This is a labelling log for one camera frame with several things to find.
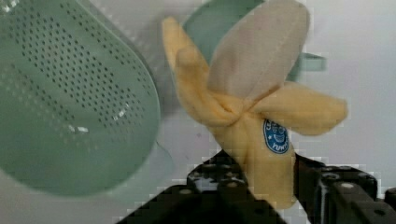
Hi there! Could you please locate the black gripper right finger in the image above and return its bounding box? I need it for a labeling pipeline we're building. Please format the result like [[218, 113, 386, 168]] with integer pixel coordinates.
[[294, 155, 396, 224]]

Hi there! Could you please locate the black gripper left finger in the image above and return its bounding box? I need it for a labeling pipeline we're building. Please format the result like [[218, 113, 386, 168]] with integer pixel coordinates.
[[117, 151, 287, 224]]

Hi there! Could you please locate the plush peeled banana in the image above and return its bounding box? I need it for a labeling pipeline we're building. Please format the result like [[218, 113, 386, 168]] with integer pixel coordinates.
[[162, 0, 347, 209]]

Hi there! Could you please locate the green mug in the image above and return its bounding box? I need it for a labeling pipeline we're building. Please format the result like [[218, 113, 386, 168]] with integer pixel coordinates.
[[183, 0, 327, 81]]

